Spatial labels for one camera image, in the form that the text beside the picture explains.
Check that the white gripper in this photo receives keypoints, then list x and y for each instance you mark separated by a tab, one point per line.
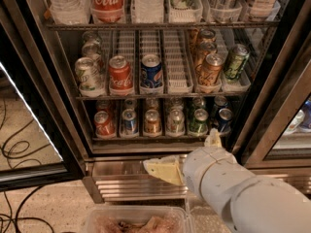
210	169

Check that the blue pepsi can bottom front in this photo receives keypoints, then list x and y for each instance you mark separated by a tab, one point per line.
223	119

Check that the blue pepsi can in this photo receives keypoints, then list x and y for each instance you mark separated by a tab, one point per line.
220	102
223	119

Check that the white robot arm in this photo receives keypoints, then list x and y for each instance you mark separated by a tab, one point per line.
245	201

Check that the green sprite can bottom front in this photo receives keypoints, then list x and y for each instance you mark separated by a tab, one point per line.
198	122

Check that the white green can bottom front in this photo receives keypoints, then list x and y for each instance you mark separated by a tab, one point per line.
175	124

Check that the orange can bottom front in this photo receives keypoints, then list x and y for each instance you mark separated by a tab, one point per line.
152	124

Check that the orange can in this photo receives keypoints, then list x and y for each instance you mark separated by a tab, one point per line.
210	69
152	124

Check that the blue pepsi can bottom behind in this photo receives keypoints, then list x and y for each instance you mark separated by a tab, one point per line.
220	102

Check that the blue white can bottom front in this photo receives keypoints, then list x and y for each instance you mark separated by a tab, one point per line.
129	119

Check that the empty white can tray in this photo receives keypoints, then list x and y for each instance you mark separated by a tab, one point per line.
178	75

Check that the orange can middle front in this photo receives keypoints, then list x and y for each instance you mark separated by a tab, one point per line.
210	69

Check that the red coke can bottom front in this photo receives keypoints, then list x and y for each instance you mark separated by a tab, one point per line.
104	125

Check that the blue pepsi can middle shelf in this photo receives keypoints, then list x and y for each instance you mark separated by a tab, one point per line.
151	71

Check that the red coca-cola can middle shelf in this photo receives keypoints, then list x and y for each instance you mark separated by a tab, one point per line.
120	73

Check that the green can middle right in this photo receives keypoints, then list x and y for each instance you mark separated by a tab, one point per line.
235	61

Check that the white green can middle shelf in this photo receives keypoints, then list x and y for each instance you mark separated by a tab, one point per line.
87	74

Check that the glass fridge door left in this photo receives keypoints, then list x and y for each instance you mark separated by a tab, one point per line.
41	138

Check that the red coca-cola bottle top shelf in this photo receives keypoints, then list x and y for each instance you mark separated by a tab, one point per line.
108	10

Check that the clear plastic bin right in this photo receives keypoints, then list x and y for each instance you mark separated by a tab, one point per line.
202	217

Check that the clear plastic bin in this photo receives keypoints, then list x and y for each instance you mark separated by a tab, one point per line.
137	219
202	217

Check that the clear plastic bin left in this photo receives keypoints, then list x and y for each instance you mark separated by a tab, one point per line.
137	219

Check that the clear water bottle top centre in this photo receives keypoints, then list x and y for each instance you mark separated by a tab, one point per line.
148	11

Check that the clear water bottle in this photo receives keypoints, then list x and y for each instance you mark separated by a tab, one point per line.
148	11
70	12

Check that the clear water bottle top left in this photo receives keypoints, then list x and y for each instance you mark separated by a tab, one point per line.
70	12

